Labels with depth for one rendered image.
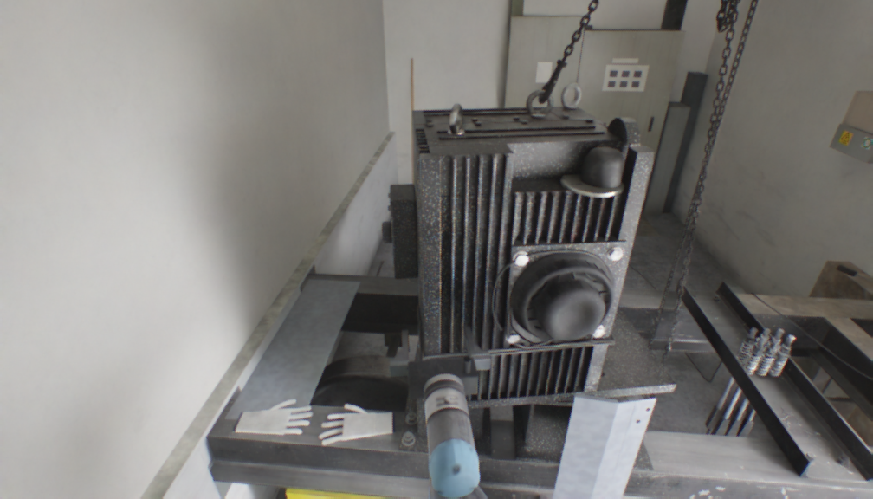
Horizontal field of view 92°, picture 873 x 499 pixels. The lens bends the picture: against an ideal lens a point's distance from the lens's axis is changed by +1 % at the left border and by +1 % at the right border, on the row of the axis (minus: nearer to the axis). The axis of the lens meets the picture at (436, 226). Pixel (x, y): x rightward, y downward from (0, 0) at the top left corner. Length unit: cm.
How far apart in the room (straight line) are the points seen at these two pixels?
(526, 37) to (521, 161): 302
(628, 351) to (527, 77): 291
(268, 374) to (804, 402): 189
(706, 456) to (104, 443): 165
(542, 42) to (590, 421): 328
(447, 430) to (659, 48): 382
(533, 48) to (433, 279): 319
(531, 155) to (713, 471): 111
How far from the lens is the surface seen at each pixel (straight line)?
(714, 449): 172
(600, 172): 98
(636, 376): 147
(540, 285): 99
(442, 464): 73
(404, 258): 130
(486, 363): 89
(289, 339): 190
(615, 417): 119
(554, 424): 157
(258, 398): 172
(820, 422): 198
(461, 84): 423
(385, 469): 171
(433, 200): 89
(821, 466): 184
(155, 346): 144
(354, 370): 177
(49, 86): 118
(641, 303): 219
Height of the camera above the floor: 189
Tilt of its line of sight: 28 degrees down
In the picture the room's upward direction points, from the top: straight up
